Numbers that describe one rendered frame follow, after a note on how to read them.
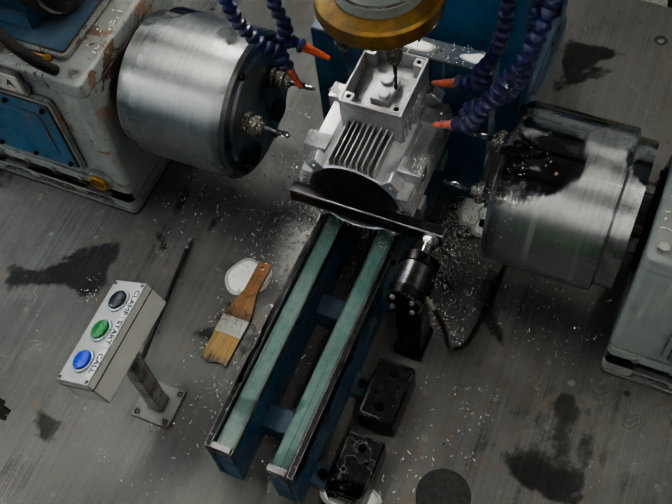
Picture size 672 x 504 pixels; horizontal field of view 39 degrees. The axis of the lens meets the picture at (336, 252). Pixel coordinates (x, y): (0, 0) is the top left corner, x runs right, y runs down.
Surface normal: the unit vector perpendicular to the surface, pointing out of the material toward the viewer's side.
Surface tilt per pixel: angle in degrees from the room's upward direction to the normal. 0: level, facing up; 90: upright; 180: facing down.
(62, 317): 0
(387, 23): 0
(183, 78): 28
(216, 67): 17
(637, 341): 90
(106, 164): 90
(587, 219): 43
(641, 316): 90
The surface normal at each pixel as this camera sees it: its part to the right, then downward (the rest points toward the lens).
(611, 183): -0.21, -0.18
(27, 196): -0.08, -0.51
